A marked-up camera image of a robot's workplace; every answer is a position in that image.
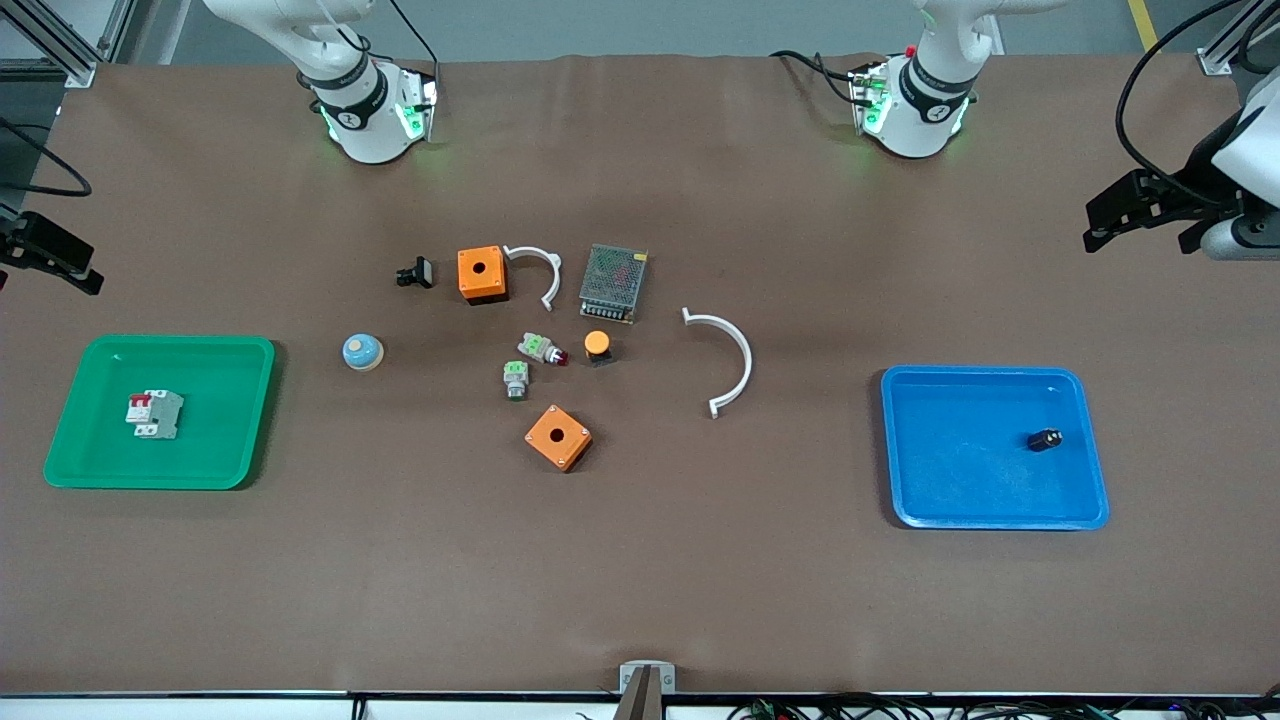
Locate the black base cable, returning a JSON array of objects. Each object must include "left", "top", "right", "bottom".
[
  {"left": 770, "top": 48, "right": 871, "bottom": 106},
  {"left": 385, "top": 0, "right": 441, "bottom": 91}
]

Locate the black right base cable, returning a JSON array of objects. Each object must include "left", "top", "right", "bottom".
[{"left": 385, "top": 0, "right": 441, "bottom": 91}]

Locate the green plastic tray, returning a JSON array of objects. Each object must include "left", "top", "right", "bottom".
[{"left": 43, "top": 334, "right": 277, "bottom": 491}]

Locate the blue plastic tray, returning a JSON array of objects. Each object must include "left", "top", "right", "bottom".
[{"left": 880, "top": 366, "right": 1111, "bottom": 531}]

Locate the cable bundle under table edge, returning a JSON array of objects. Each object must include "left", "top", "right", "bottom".
[{"left": 725, "top": 693, "right": 1280, "bottom": 720}]

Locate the aluminium frame profile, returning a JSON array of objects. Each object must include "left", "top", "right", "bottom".
[
  {"left": 0, "top": 0, "right": 136, "bottom": 89},
  {"left": 1195, "top": 0, "right": 1280, "bottom": 77}
]

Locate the metal mesh power supply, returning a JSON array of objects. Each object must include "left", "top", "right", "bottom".
[{"left": 579, "top": 243, "right": 649, "bottom": 325}]

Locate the grey metal table bracket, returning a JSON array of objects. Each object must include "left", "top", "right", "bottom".
[{"left": 618, "top": 660, "right": 678, "bottom": 720}]

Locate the orange button enclosure box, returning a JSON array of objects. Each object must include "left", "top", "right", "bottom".
[
  {"left": 524, "top": 404, "right": 593, "bottom": 473},
  {"left": 457, "top": 245, "right": 509, "bottom": 306}
]

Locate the black hanging cable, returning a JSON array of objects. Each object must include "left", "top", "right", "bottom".
[{"left": 1235, "top": 0, "right": 1280, "bottom": 77}]

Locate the white red circuit breaker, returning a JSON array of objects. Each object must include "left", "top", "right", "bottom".
[{"left": 125, "top": 389, "right": 185, "bottom": 441}]

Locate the large white curved clip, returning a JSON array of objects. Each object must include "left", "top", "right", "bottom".
[{"left": 681, "top": 307, "right": 754, "bottom": 420}]

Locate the black left base cable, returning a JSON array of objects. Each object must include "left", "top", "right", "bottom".
[{"left": 770, "top": 48, "right": 871, "bottom": 106}]

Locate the brown table mat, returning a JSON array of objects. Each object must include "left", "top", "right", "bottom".
[{"left": 0, "top": 52, "right": 1280, "bottom": 697}]

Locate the small white curved clip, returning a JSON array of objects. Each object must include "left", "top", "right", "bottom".
[{"left": 503, "top": 244, "right": 563, "bottom": 313}]

